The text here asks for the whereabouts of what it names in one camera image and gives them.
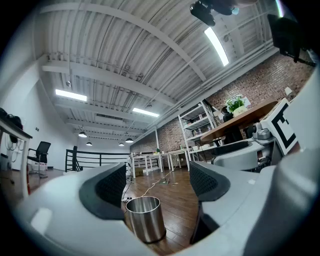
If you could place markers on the person's right forearm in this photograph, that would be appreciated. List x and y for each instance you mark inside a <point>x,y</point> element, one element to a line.
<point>307,112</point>

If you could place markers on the cardboard box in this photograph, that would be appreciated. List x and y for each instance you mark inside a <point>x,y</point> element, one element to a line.
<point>139,172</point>

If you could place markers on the ceiling air vent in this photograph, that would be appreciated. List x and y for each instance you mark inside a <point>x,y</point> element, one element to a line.
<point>110,116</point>

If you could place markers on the black rectangular device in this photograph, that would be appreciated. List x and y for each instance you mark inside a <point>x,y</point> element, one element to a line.
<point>285,37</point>

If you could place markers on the black metal railing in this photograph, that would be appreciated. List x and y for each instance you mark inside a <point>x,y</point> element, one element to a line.
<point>67,162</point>

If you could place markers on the black office chair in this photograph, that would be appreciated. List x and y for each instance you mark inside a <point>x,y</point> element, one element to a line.
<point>42,150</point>
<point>233,135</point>

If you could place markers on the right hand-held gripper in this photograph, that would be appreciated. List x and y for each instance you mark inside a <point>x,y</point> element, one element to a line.
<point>282,125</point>

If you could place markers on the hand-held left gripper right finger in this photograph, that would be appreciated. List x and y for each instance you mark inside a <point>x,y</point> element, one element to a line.
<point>225,225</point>

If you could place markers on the white paper sheet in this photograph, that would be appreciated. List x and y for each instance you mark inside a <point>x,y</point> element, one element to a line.
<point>288,91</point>
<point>247,100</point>

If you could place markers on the dark-top white-legged table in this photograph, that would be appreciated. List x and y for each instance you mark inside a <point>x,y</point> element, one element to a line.
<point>17,131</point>

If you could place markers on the stainless steel cylindrical bin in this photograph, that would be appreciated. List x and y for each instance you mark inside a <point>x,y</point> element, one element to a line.
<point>147,225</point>

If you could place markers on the black bag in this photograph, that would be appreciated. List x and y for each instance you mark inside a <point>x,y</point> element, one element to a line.
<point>12,120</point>

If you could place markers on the white desk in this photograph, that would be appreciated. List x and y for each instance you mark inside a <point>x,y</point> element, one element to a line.
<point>160,155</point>
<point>140,157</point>
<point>178,151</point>

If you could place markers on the long ceiling light panel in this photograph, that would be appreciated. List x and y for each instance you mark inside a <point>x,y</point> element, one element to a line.
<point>216,45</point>
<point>71,95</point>
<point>145,112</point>

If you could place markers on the round wooden table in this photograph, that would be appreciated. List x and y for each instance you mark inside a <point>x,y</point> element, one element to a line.
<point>240,122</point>

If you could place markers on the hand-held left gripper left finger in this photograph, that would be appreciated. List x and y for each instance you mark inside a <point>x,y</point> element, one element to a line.
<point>62,225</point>

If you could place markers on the black head-worn camera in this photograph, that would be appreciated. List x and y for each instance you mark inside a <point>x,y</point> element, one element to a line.
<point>203,15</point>

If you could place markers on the white metal shelf rack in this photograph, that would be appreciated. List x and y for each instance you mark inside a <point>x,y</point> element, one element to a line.
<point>182,130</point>

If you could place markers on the small green potted plant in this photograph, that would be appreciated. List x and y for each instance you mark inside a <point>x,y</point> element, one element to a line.
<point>158,150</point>

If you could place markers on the flat green board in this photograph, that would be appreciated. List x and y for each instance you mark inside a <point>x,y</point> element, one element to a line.
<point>163,182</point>

